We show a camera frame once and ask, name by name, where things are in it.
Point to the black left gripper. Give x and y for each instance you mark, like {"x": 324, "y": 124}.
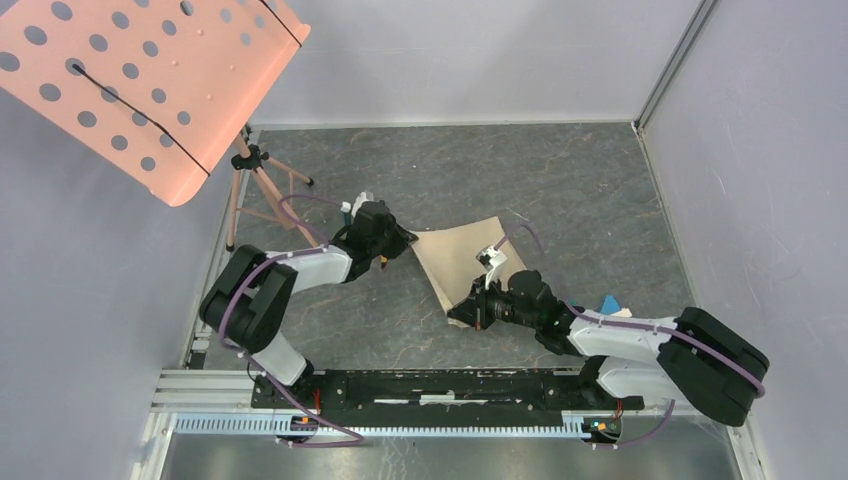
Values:
{"x": 401, "y": 238}

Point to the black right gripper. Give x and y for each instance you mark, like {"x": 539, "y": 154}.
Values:
{"x": 473, "y": 310}

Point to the beige cloth napkin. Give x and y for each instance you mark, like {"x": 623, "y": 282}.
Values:
{"x": 448, "y": 257}

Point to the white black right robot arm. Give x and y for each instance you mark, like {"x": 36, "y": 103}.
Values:
{"x": 692, "y": 357}

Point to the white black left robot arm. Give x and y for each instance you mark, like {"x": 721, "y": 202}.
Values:
{"x": 247, "y": 302}

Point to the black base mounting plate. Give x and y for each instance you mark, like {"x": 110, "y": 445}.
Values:
{"x": 454, "y": 398}

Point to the blue triangular block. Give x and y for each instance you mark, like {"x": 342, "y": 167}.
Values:
{"x": 609, "y": 305}

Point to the pink perforated music stand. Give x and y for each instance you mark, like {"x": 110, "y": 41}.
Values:
{"x": 160, "y": 89}

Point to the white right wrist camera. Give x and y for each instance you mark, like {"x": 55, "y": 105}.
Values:
{"x": 493, "y": 260}

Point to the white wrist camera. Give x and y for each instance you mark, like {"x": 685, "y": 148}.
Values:
{"x": 351, "y": 208}
{"x": 493, "y": 260}

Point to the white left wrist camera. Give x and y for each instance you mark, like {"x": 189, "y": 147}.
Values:
{"x": 351, "y": 208}

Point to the aluminium frame rails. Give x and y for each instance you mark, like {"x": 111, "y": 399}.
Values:
{"x": 217, "y": 403}

